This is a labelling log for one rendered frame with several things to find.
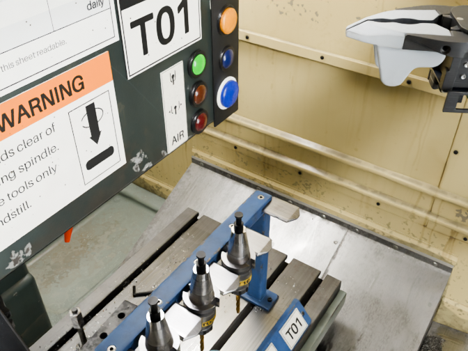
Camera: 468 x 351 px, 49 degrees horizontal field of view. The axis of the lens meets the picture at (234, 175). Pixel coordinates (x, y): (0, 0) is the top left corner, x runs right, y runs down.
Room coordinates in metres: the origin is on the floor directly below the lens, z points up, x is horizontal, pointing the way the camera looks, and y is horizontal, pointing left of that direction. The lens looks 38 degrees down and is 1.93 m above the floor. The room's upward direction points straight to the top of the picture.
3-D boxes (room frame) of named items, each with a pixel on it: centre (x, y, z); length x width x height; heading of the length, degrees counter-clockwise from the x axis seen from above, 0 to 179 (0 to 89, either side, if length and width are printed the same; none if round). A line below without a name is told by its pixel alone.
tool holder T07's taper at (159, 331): (0.47, 0.12, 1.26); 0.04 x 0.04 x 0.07
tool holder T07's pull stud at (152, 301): (0.47, 0.12, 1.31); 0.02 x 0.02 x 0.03
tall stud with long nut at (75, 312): (0.68, 0.34, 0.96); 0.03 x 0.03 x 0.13
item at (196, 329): (0.51, 0.08, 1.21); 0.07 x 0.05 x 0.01; 56
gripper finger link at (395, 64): (0.46, -0.15, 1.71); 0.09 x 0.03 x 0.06; 86
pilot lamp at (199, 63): (0.45, 0.03, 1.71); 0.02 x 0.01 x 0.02; 146
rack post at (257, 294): (0.82, -0.06, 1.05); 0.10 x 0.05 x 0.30; 56
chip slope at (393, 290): (0.89, -0.03, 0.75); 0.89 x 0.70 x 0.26; 56
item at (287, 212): (0.79, -0.10, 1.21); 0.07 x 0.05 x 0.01; 56
